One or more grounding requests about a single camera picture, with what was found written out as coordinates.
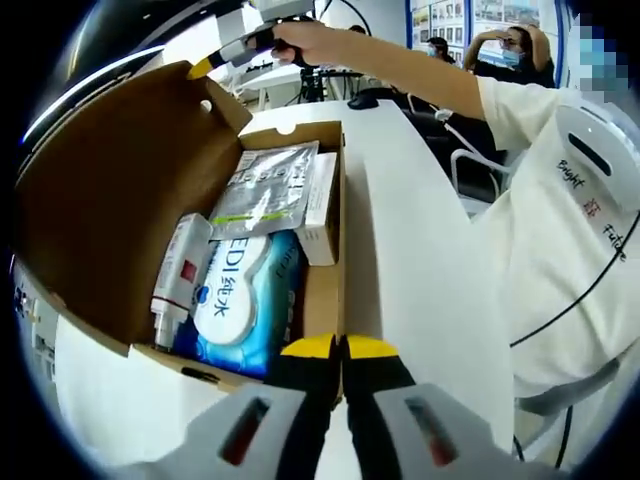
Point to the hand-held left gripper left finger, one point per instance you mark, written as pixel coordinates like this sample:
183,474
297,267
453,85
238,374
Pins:
210,440

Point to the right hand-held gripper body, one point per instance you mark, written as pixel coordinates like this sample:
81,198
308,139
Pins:
280,7

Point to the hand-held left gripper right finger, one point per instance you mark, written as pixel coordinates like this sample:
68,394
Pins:
475,445

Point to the silver foil soft pouch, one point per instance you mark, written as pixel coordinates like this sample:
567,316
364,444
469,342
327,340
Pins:
270,185

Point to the blue wet wipes pack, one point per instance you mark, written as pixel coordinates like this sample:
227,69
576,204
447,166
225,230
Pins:
235,300

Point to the white tube red label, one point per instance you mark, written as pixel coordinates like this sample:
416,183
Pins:
180,270

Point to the small white carton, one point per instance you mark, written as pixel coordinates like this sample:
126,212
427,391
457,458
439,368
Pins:
322,210

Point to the brown cardboard shoe box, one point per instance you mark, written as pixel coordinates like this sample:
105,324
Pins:
125,200

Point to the person's right hand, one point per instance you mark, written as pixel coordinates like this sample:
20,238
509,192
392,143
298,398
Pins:
315,42

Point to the black computer mouse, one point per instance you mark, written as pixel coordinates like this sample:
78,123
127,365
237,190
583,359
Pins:
362,102

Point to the ceiling light strip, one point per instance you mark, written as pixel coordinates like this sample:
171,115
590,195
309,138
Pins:
75,95

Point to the white chest-worn device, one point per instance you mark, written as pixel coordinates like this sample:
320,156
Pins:
595,145

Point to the blue wall poster board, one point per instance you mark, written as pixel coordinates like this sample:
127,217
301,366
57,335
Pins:
490,10

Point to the white frame office chair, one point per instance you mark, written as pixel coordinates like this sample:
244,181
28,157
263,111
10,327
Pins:
480,160

